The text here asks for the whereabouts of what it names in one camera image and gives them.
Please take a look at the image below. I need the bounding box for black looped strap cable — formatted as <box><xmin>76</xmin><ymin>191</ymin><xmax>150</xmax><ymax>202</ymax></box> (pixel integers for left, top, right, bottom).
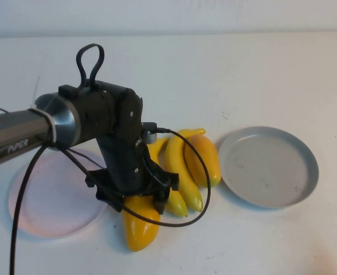
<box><xmin>76</xmin><ymin>42</ymin><xmax>105</xmax><ymax>88</ymax></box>

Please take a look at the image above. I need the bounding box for pink round plate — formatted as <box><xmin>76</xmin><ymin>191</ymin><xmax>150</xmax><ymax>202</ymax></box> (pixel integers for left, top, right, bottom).
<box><xmin>7</xmin><ymin>148</ymin><xmax>109</xmax><ymax>238</ymax></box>

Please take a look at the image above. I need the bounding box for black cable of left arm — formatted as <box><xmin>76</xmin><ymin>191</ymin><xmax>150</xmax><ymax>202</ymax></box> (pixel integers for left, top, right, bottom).
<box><xmin>8</xmin><ymin>127</ymin><xmax>212</xmax><ymax>275</ymax></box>

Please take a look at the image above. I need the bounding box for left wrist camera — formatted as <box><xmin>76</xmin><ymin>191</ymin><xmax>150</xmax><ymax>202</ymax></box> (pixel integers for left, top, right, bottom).
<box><xmin>140</xmin><ymin>121</ymin><xmax>158</xmax><ymax>145</ymax></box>

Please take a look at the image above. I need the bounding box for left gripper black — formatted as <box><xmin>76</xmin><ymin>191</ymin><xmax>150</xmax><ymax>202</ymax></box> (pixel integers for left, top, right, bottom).
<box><xmin>84</xmin><ymin>133</ymin><xmax>180</xmax><ymax>215</ymax></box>

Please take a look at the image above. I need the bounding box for grey-blue round plate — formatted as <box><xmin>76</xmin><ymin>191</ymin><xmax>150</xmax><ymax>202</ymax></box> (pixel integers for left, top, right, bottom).
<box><xmin>217</xmin><ymin>125</ymin><xmax>320</xmax><ymax>210</ymax></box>

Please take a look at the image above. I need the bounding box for plain yellow plastic mango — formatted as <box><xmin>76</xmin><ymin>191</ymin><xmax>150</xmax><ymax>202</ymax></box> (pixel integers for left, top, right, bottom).
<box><xmin>122</xmin><ymin>196</ymin><xmax>161</xmax><ymax>253</ymax></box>

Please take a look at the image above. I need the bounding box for yellow plastic banana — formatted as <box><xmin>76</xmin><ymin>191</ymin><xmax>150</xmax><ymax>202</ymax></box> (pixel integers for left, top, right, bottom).
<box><xmin>146</xmin><ymin>136</ymin><xmax>189</xmax><ymax>218</ymax></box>
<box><xmin>164</xmin><ymin>128</ymin><xmax>207</xmax><ymax>212</ymax></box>

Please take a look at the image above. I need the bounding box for white zip tie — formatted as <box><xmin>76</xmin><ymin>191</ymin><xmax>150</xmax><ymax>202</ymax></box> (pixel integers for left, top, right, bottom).
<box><xmin>28</xmin><ymin>76</ymin><xmax>58</xmax><ymax>146</ymax></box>

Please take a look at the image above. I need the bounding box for orange-blushed plastic mango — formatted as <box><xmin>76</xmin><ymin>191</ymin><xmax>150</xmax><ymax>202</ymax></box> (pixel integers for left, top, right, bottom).
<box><xmin>184</xmin><ymin>134</ymin><xmax>222</xmax><ymax>188</ymax></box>

